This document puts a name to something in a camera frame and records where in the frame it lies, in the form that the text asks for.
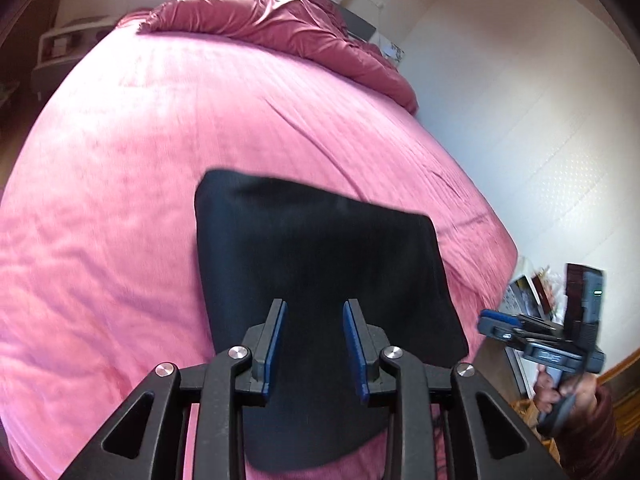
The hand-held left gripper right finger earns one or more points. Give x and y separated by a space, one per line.
352 345

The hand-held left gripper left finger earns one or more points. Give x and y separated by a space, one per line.
274 345

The small floral patterned object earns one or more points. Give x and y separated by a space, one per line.
392 50

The dark pink duvet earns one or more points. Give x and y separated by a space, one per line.
280 20

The person's right hand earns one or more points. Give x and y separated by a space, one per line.
547 395

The black pants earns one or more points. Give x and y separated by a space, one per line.
310 250

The pink bed sheet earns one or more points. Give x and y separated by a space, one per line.
150 160

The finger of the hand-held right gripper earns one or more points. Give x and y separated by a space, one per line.
500 316
502 334

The person's right forearm red sleeve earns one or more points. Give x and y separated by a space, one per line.
595 435

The framed picture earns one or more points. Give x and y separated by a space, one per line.
522 297

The white and grey nightstand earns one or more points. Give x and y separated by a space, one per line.
65 40

